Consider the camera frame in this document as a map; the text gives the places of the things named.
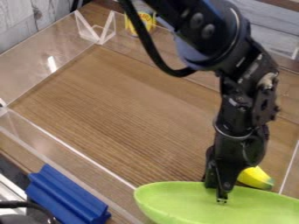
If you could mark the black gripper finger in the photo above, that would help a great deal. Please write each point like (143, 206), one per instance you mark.
(209, 177)
(227, 176)

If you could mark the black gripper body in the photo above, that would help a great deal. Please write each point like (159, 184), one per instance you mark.
(238, 152)

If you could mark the yellow toy banana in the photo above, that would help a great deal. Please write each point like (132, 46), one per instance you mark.
(255, 177)

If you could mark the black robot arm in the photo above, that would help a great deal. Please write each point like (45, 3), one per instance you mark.
(213, 41)

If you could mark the green plate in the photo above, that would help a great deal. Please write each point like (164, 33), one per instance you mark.
(187, 203)

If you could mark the blue plastic block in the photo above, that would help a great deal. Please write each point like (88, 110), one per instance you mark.
(71, 203)

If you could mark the yellow labelled tin can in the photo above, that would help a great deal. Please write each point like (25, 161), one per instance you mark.
(148, 20)

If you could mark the clear acrylic corner bracket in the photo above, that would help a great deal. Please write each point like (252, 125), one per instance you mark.
(95, 33)

